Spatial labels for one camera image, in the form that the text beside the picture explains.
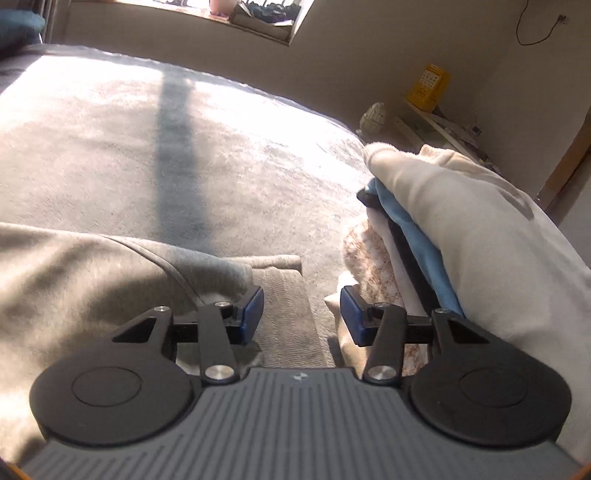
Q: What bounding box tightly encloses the yellow box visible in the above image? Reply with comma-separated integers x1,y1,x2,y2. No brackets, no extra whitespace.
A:
406,64,451,112

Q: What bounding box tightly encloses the brown board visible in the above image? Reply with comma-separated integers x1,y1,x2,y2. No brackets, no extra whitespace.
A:
538,117,591,228

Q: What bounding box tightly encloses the black folded garment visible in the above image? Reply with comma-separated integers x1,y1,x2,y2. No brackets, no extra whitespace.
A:
358,189,440,311

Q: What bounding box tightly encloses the blue folded garment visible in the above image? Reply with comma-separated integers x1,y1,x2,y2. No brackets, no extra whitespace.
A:
358,178,465,320

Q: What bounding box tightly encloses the white desk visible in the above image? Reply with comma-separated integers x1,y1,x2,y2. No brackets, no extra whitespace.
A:
392,99,505,177

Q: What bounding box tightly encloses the stack of folded clothes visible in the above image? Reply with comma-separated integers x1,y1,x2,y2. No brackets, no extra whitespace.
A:
362,142,591,371

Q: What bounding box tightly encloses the grey hooded sweatshirt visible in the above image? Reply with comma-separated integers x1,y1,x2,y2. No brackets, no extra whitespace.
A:
0,222,325,462

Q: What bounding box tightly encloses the beige folded garment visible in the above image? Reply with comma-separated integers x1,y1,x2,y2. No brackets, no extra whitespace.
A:
323,272,366,371

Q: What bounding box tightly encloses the knit folded garment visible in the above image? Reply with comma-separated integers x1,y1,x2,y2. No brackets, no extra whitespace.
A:
341,219,435,377

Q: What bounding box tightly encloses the cardboard box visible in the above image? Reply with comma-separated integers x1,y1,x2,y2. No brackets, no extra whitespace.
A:
228,0,306,40

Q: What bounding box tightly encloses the dark clothes pile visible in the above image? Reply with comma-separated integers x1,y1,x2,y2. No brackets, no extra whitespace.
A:
245,0,301,24

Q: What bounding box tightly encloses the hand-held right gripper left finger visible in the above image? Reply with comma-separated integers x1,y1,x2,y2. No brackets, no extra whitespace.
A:
111,286,265,386

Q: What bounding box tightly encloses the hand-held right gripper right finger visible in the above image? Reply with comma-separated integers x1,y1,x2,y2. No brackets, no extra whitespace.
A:
340,286,490,386

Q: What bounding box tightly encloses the black wall cable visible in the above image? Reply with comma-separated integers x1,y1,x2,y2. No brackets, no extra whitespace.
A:
516,0,569,47

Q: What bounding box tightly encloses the blue duvet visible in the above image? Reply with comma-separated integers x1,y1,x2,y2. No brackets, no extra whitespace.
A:
0,9,47,59

